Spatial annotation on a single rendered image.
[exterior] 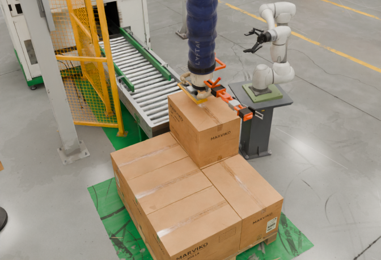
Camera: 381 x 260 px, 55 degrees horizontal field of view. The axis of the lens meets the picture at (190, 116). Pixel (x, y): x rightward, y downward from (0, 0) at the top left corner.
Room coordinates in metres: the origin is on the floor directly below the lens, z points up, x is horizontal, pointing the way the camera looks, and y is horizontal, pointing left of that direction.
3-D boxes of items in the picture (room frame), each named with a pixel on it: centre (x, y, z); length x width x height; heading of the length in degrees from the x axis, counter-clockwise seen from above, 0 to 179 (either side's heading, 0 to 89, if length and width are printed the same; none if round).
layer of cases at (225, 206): (2.17, 0.01, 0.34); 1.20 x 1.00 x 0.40; 29
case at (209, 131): (2.60, -0.11, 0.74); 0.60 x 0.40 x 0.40; 27
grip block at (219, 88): (2.38, -0.22, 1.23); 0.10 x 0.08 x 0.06; 119
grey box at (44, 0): (3.13, 1.24, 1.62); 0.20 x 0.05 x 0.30; 29
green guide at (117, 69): (4.12, 1.05, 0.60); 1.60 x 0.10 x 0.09; 29
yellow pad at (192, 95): (2.56, -0.02, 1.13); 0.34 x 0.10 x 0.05; 29
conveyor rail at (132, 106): (3.78, 0.93, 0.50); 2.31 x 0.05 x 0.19; 29
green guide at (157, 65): (4.38, 0.58, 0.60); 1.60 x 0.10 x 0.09; 29
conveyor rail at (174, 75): (4.09, 0.35, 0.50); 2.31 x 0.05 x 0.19; 29
